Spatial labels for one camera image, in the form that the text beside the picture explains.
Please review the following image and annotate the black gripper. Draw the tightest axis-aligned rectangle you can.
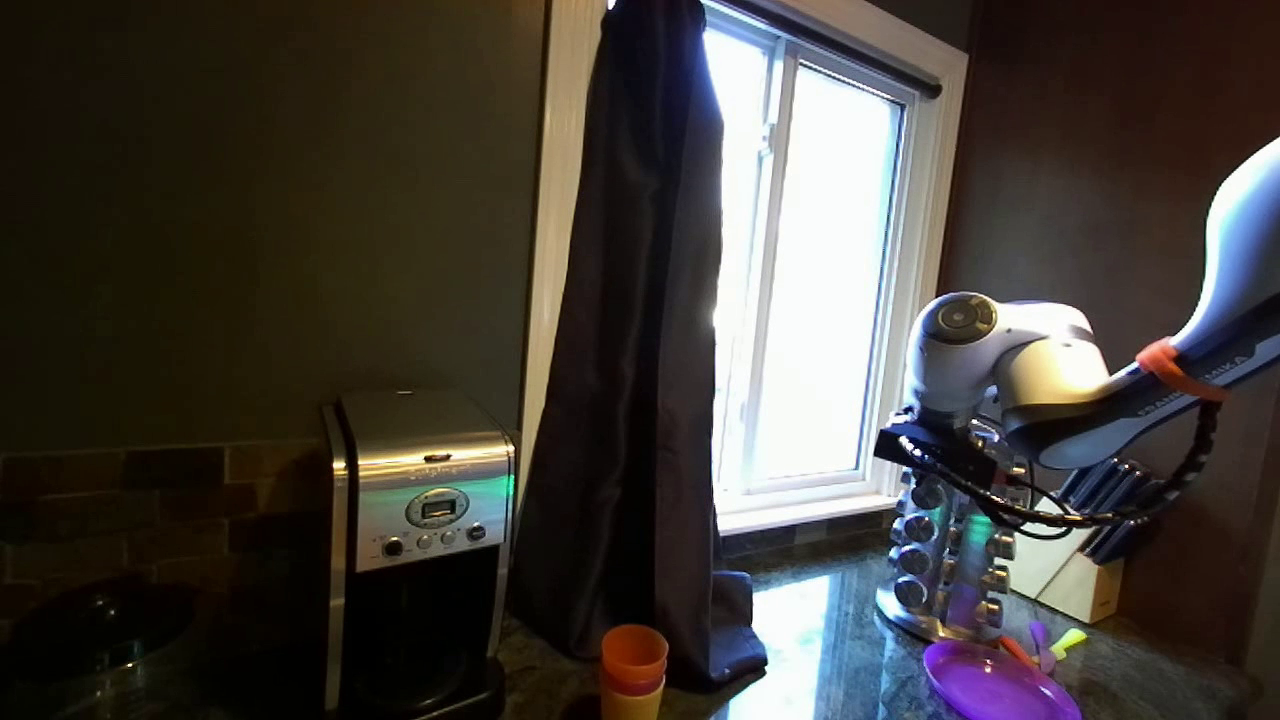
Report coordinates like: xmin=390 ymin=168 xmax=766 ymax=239
xmin=873 ymin=411 xmax=1032 ymax=504

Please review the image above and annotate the steel revolving seasoning rack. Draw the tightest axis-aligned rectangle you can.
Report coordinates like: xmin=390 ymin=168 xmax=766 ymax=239
xmin=873 ymin=451 xmax=1028 ymax=651

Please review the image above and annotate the light wooden knife block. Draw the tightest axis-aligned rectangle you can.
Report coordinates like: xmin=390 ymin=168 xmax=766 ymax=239
xmin=1010 ymin=523 xmax=1132 ymax=629

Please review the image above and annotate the white framed window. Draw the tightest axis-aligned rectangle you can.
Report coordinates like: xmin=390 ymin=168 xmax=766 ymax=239
xmin=516 ymin=0 xmax=971 ymax=536

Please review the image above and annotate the red plastic knife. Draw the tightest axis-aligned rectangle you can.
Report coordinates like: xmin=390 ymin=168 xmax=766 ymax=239
xmin=996 ymin=637 xmax=1049 ymax=677

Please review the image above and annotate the purple plastic plate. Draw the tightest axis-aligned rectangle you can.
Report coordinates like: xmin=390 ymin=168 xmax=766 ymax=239
xmin=920 ymin=637 xmax=1087 ymax=720

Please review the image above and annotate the dark grey curtain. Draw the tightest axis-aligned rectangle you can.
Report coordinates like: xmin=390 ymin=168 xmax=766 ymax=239
xmin=511 ymin=0 xmax=778 ymax=696

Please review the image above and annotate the orange plastic cup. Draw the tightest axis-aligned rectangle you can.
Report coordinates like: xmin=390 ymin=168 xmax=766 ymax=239
xmin=598 ymin=620 xmax=673 ymax=696

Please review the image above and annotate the cream plastic cup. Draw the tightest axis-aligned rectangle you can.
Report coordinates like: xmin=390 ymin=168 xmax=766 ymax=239
xmin=598 ymin=677 xmax=668 ymax=720

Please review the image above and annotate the steel and black coffee maker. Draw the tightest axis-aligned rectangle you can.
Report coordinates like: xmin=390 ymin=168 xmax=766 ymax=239
xmin=315 ymin=385 xmax=520 ymax=720

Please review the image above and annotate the black handled knife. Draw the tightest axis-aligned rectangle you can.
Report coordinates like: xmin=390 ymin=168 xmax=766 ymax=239
xmin=1055 ymin=458 xmax=1123 ymax=536
xmin=1097 ymin=474 xmax=1168 ymax=564

